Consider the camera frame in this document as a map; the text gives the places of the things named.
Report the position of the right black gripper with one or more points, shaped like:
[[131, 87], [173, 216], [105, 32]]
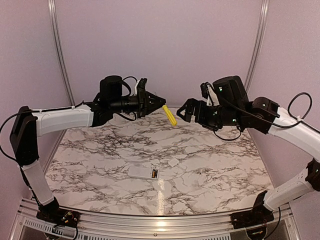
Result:
[[191, 103]]

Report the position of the right aluminium frame post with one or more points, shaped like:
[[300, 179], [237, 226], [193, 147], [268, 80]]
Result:
[[258, 43]]

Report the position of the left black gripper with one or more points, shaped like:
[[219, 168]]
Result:
[[144, 101]]

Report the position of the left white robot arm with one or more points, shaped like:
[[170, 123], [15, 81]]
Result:
[[29, 125]]

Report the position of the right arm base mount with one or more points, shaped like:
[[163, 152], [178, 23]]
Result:
[[249, 218]]

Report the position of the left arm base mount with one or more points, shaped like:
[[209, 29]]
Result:
[[60, 217]]

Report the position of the white battery cover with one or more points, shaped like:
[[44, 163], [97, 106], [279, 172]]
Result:
[[173, 162]]

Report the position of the yellow handled screwdriver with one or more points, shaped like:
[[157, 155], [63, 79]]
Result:
[[169, 115]]

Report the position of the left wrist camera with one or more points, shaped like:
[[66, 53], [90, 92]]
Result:
[[140, 85]]

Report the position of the front aluminium rail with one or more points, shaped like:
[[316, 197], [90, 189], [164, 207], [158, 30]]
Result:
[[108, 226]]

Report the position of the white remote control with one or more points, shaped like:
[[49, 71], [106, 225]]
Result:
[[141, 173]]

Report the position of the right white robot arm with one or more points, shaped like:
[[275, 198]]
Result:
[[267, 117]]

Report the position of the left aluminium frame post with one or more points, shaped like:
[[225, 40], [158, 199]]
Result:
[[59, 50]]

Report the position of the aluminium frame post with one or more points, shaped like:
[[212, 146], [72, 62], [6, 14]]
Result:
[[258, 43], [59, 50]]

